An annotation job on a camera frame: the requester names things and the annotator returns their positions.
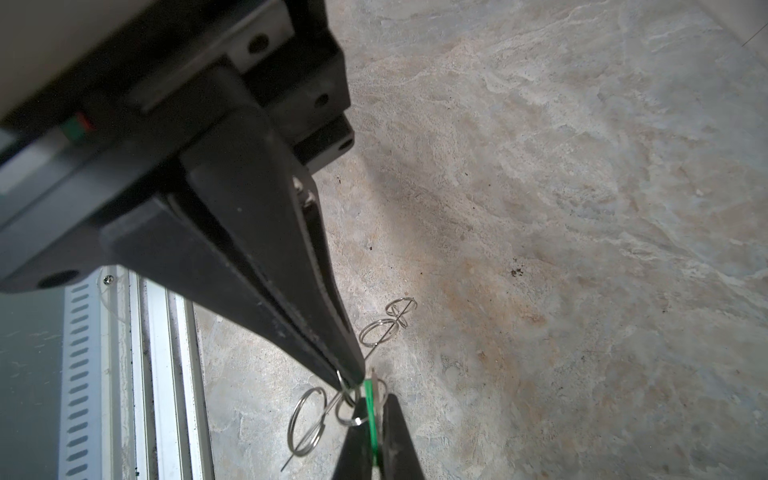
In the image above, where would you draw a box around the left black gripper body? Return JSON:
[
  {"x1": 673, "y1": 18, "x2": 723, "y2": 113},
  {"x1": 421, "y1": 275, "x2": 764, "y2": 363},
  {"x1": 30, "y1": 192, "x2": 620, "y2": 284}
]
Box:
[{"x1": 1, "y1": 1, "x2": 354, "y2": 292}]

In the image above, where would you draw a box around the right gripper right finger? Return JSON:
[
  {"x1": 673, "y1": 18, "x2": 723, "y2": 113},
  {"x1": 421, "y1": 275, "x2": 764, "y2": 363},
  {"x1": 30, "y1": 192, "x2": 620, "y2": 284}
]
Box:
[{"x1": 380, "y1": 394, "x2": 426, "y2": 480}]

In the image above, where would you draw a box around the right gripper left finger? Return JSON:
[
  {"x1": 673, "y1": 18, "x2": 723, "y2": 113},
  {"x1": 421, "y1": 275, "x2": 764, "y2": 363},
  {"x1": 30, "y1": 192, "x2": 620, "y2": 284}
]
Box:
[{"x1": 331, "y1": 398, "x2": 372, "y2": 480}]

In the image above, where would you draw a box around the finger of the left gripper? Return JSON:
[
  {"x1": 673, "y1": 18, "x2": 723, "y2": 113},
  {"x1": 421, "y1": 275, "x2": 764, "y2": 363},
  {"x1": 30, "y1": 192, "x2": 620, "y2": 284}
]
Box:
[
  {"x1": 180, "y1": 106, "x2": 365, "y2": 384},
  {"x1": 100, "y1": 194, "x2": 316, "y2": 375}
]

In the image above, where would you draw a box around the metal key holder plate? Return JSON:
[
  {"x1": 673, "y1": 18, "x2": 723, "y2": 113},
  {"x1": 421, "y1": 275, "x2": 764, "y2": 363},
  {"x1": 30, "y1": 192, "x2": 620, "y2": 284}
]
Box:
[{"x1": 280, "y1": 297, "x2": 418, "y2": 471}]

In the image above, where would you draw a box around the green plastic key tag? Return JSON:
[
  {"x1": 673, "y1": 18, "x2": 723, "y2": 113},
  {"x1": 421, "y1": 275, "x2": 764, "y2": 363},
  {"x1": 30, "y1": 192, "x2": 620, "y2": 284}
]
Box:
[{"x1": 364, "y1": 372, "x2": 381, "y2": 467}]

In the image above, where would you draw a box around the aluminium mounting rail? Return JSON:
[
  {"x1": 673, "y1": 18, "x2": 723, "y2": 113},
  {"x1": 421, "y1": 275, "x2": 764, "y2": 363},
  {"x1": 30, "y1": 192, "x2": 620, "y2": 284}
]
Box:
[{"x1": 95, "y1": 266, "x2": 215, "y2": 479}]

